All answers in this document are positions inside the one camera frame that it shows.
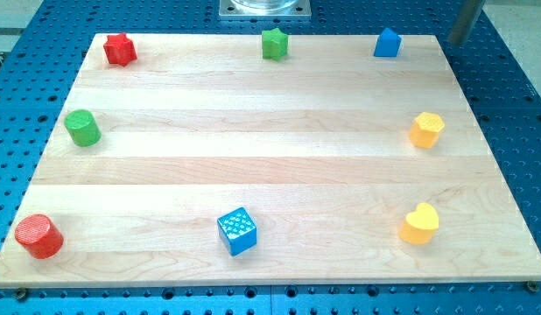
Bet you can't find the robot base metal plate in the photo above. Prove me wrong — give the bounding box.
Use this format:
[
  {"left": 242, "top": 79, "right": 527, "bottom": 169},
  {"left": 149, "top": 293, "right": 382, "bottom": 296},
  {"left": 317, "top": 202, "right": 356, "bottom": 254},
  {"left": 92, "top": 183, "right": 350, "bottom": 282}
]
[{"left": 218, "top": 0, "right": 312, "bottom": 19}]

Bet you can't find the green star block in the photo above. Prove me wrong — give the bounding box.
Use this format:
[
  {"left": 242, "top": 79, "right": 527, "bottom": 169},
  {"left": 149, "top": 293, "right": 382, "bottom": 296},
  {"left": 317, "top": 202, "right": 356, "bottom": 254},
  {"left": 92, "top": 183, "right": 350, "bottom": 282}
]
[{"left": 262, "top": 28, "right": 289, "bottom": 60}]

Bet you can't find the yellow hexagon block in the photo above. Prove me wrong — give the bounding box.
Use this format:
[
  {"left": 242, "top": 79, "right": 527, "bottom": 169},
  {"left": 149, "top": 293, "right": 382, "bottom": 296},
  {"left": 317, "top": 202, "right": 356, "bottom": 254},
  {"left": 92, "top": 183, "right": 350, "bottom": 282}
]
[{"left": 409, "top": 112, "right": 445, "bottom": 149}]

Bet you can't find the blue triangle block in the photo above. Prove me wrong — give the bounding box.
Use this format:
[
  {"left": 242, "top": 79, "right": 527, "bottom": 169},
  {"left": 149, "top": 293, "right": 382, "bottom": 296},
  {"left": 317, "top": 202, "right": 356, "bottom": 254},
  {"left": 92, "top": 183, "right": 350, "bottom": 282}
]
[{"left": 374, "top": 28, "right": 403, "bottom": 58}]

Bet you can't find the red star block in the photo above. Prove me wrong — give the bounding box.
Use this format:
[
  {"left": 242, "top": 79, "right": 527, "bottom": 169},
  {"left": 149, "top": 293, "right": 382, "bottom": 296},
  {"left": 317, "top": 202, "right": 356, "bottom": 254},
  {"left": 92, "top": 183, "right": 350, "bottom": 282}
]
[{"left": 103, "top": 32, "right": 137, "bottom": 67}]

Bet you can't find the wooden board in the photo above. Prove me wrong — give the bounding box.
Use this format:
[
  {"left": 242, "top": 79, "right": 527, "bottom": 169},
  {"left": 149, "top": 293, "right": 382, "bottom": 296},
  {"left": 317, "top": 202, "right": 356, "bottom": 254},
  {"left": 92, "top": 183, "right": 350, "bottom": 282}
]
[{"left": 0, "top": 33, "right": 541, "bottom": 288}]

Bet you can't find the blue cube block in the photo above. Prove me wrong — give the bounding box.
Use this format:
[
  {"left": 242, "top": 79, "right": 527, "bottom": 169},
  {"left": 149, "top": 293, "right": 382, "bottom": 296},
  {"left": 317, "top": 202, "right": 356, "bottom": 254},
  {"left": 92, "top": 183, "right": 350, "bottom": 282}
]
[{"left": 217, "top": 207, "right": 257, "bottom": 256}]

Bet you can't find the yellow heart block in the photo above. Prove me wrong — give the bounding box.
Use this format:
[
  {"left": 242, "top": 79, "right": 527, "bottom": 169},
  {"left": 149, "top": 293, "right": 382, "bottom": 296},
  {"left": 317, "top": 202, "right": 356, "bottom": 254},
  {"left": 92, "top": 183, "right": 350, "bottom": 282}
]
[{"left": 398, "top": 202, "right": 439, "bottom": 245}]

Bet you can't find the green cylinder block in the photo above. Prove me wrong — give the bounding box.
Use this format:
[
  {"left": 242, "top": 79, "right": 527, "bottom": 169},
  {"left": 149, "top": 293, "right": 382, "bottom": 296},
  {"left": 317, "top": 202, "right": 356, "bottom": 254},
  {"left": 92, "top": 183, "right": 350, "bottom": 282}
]
[{"left": 64, "top": 109, "right": 102, "bottom": 147}]

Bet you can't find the red cylinder block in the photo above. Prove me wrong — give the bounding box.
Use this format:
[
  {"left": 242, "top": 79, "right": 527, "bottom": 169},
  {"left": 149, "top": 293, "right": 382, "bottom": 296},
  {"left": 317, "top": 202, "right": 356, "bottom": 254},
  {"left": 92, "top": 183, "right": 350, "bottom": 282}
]
[{"left": 14, "top": 213, "right": 64, "bottom": 259}]

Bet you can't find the grey metal pusher rod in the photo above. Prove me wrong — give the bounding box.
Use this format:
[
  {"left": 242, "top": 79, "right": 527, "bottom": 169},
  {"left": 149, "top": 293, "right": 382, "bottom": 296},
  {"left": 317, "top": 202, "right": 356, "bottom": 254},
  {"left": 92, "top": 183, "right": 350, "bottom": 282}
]
[{"left": 447, "top": 0, "right": 486, "bottom": 46}]

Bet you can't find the blue perforated table plate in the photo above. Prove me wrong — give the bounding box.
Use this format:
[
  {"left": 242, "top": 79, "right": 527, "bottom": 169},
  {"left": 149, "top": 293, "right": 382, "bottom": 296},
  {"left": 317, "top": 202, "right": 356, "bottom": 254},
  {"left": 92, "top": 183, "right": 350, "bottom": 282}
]
[{"left": 0, "top": 0, "right": 541, "bottom": 314}]

